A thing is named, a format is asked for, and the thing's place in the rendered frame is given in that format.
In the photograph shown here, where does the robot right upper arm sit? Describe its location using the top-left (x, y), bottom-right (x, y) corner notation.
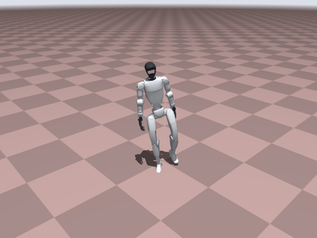
top-left (137, 81), bottom-right (144, 106)

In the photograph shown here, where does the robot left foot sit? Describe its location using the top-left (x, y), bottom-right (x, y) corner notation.
top-left (169, 150), bottom-right (179, 164)

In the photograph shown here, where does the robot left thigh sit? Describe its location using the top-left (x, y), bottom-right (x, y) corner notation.
top-left (164, 109), bottom-right (178, 141)

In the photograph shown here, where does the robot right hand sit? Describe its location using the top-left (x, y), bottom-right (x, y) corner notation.
top-left (138, 117), bottom-right (145, 131)

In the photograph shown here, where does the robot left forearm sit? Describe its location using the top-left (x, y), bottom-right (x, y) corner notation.
top-left (168, 96), bottom-right (176, 109)

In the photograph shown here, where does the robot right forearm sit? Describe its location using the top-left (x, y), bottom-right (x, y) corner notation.
top-left (137, 105), bottom-right (143, 119)

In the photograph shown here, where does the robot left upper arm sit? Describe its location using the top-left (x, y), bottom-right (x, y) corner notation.
top-left (160, 76), bottom-right (173, 98)

